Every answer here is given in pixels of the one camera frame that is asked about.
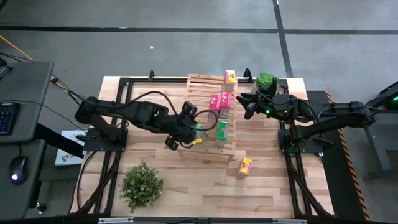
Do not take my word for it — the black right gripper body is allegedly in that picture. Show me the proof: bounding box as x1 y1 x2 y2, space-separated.
254 95 276 118

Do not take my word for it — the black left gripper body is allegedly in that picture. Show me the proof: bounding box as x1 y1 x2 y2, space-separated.
170 115 195 141

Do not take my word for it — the red Froot Loops cereal box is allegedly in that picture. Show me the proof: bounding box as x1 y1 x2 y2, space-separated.
207 93 222 121
219 91 233 120

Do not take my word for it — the yellow Corn Pops cereal box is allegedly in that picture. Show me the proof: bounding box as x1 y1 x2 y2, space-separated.
223 70 238 93
236 157 253 180

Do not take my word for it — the slatted wooden shelf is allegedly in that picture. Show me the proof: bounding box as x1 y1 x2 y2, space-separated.
176 73 239 163

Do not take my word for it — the green succulent in white pot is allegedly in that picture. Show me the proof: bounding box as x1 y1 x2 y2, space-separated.
254 72 277 94

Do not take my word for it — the bushy small-leaved potted plant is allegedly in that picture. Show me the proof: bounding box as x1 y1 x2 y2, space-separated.
119 161 165 214

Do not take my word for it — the black platform with hazard stripe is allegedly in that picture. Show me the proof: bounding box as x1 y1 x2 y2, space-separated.
306 90 371 221

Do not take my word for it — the white printed box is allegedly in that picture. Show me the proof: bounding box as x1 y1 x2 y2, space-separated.
54 129 86 167

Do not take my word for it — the black neighbouring robot stand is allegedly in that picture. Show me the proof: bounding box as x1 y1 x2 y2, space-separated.
362 80 398 183

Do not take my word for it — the grey desk top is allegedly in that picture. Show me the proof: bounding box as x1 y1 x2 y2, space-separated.
0 139 47 220
0 61 55 144

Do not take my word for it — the black computer mouse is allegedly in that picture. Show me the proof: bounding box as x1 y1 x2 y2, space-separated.
8 155 29 186

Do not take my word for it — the black backlit keyboard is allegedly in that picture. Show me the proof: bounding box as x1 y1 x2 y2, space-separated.
0 101 20 136

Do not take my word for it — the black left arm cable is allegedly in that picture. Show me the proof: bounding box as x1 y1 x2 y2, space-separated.
119 90 219 132

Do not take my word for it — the black metal rig frame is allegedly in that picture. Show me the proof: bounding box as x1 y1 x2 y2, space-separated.
70 67 335 224

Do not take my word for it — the black desk cable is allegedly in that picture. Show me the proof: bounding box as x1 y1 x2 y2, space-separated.
0 98 88 133

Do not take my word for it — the yellow cable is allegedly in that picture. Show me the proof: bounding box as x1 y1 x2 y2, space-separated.
0 35 35 62

